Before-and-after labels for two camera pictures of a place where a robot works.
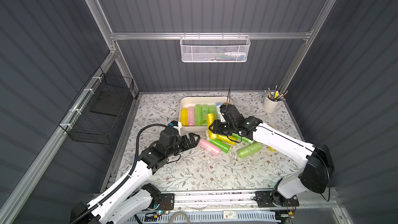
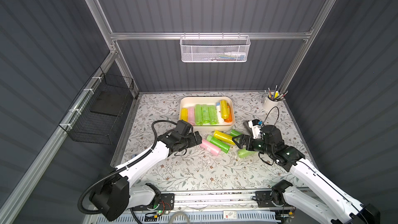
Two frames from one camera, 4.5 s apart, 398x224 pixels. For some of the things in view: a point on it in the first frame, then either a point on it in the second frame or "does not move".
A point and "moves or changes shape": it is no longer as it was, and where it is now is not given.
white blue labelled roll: x=218 y=105 does not move
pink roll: x=210 y=146 does not move
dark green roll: x=224 y=147 does not move
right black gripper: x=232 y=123 to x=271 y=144
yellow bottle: x=184 y=116 does not move
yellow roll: x=210 y=119 moves or changes shape
